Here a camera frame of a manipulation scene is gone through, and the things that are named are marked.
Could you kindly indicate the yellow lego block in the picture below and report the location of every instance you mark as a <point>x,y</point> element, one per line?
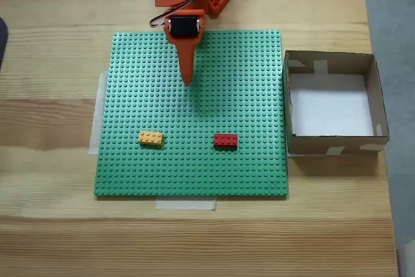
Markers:
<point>150,138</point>

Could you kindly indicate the green lego baseplate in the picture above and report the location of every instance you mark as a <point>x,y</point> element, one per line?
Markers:
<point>227,95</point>

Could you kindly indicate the red lego block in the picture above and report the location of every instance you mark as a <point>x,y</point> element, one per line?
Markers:
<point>225,140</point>

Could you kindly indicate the open cardboard box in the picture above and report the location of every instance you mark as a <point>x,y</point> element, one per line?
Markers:
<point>311,149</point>

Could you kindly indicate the long translucent tape strip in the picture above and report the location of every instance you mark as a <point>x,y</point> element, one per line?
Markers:
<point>95,127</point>

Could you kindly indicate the short translucent tape strip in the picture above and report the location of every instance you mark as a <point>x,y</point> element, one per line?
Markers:
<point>184,205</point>

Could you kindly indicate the black rounded object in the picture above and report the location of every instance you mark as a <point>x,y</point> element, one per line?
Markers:
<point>2,43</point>

